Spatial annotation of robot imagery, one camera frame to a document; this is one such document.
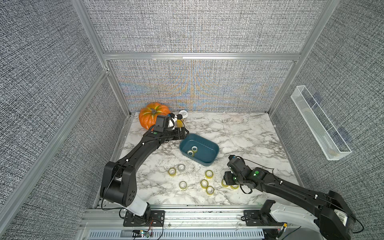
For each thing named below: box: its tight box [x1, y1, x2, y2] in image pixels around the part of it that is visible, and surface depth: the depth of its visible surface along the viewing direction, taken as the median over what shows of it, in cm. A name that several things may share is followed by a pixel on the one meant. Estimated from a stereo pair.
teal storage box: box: [179, 133, 220, 167], surface depth 100 cm
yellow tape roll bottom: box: [206, 185, 215, 195], surface depth 83 cm
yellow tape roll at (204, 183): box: [200, 179, 209, 189], surface depth 86 cm
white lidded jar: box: [179, 110, 189, 121], surface depth 112 cm
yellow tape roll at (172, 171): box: [168, 167, 177, 177], surface depth 90 cm
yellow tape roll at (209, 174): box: [205, 169, 214, 179], surface depth 90 cm
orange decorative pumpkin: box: [138, 102, 171, 130], surface depth 106 cm
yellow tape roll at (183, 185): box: [179, 180, 187, 190], surface depth 85 cm
